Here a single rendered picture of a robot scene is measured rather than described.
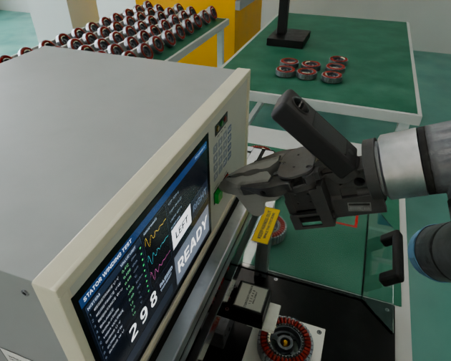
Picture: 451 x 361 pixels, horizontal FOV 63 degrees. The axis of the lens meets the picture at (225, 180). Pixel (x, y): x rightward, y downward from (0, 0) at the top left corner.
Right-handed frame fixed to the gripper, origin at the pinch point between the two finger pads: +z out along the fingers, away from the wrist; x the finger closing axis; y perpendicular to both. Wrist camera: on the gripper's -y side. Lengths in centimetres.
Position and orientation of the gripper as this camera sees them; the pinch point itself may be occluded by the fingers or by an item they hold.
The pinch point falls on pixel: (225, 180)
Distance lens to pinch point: 51.9
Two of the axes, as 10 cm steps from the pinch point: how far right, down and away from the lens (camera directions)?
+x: 3.4, -5.6, 7.6
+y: 4.0, 8.2, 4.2
